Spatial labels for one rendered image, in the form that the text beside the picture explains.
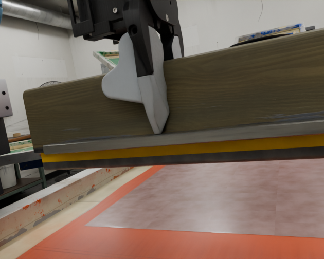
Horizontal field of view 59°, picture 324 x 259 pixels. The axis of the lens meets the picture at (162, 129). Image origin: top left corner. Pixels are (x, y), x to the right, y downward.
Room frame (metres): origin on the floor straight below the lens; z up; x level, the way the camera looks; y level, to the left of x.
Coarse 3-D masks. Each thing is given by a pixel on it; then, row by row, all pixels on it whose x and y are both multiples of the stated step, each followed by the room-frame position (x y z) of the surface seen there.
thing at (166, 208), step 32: (128, 192) 0.50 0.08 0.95; (160, 192) 0.47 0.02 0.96; (192, 192) 0.44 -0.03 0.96; (96, 224) 0.38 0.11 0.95; (128, 224) 0.36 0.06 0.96; (160, 224) 0.35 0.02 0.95; (192, 224) 0.33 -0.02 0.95; (32, 256) 0.31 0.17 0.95; (64, 256) 0.30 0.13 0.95; (96, 256) 0.29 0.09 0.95; (128, 256) 0.28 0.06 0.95; (160, 256) 0.27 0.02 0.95
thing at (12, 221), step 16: (80, 176) 0.53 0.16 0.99; (96, 176) 0.55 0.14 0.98; (112, 176) 0.60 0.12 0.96; (48, 192) 0.45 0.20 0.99; (64, 192) 0.47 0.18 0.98; (80, 192) 0.50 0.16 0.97; (16, 208) 0.39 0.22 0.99; (32, 208) 0.41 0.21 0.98; (48, 208) 0.43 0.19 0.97; (64, 208) 0.46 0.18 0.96; (0, 224) 0.36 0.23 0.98; (16, 224) 0.38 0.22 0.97; (32, 224) 0.40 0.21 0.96; (0, 240) 0.36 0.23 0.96
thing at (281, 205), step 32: (288, 160) 0.54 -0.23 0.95; (320, 160) 0.50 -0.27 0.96; (224, 192) 0.42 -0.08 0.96; (256, 192) 0.40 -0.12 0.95; (288, 192) 0.38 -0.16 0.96; (320, 192) 0.37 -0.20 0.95; (224, 224) 0.32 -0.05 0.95; (256, 224) 0.31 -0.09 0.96; (288, 224) 0.30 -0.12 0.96; (320, 224) 0.29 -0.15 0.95; (192, 256) 0.26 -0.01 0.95; (224, 256) 0.26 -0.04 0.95; (256, 256) 0.25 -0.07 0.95; (288, 256) 0.24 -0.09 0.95; (320, 256) 0.23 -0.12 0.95
